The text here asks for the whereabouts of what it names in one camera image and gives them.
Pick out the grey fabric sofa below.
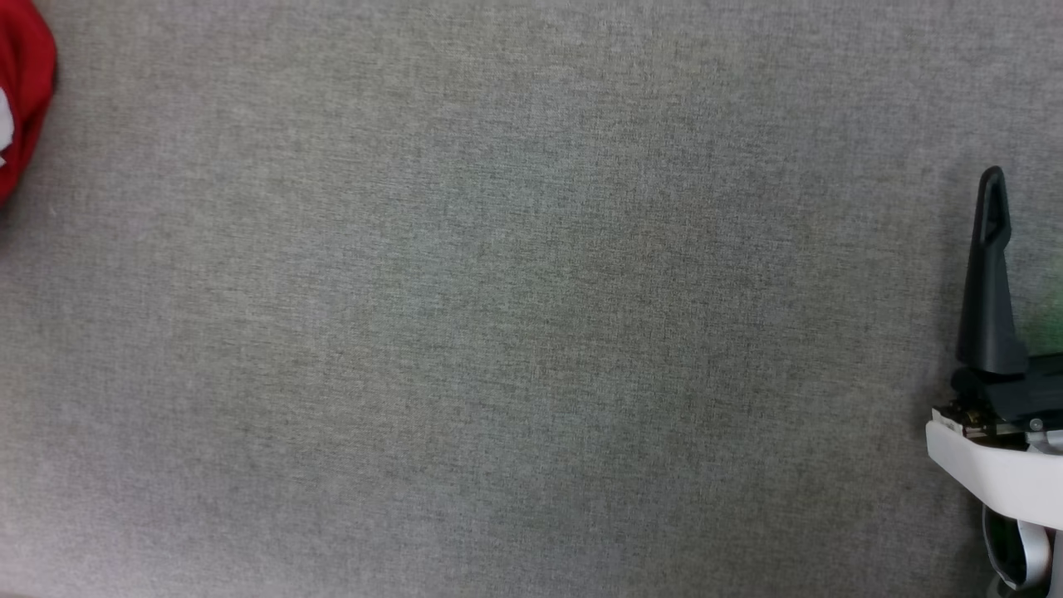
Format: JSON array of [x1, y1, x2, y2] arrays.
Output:
[[0, 0, 1063, 598]]

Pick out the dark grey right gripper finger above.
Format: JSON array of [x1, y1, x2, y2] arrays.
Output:
[[955, 165, 1029, 376]]

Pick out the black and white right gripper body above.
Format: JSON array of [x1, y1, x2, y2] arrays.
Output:
[[925, 352, 1063, 531]]

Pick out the red and white jersey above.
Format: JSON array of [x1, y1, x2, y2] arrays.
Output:
[[0, 0, 59, 205]]

